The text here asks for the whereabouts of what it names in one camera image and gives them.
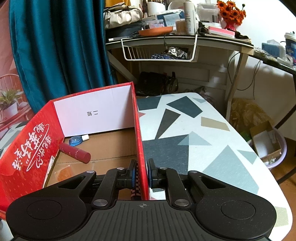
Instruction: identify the pink checkered tube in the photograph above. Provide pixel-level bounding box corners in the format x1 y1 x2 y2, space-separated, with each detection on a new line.
130 161 142 201

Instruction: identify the dark red cylinder tube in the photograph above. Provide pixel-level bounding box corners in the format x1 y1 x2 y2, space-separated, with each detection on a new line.
59 143 91 164

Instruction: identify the red strawberry cardboard box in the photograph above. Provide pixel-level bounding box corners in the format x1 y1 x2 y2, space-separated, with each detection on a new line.
1 82 150 217

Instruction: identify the blue eye drop bottle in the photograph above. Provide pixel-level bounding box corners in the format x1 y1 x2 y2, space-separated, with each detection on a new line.
69 135 89 147

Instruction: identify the lavender basin with boxes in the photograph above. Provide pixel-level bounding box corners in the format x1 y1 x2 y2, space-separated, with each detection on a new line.
250 121 287 170

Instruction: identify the white desk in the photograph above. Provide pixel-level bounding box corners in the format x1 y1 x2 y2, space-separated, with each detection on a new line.
106 35 254 120

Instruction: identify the potted plant backdrop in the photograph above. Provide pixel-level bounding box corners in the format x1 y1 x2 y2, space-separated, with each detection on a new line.
1 88 23 120

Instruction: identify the teal curtain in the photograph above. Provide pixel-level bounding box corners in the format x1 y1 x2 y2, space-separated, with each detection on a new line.
9 1 115 112

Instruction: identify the orange tray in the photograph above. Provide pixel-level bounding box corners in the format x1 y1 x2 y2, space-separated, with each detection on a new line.
138 26 173 37

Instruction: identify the pink book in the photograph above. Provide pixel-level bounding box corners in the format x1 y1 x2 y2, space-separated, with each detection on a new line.
208 26 235 39

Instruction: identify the cream handbag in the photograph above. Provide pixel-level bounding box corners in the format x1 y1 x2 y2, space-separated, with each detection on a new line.
104 4 143 29

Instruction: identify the white spray bottle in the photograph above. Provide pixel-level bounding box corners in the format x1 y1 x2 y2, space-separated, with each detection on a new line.
183 1 196 35

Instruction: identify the orange flower bouquet vase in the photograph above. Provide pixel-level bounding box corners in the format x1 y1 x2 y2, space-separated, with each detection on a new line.
216 1 246 31

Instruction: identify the white wire basket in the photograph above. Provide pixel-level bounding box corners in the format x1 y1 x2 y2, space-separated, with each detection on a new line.
120 35 199 62

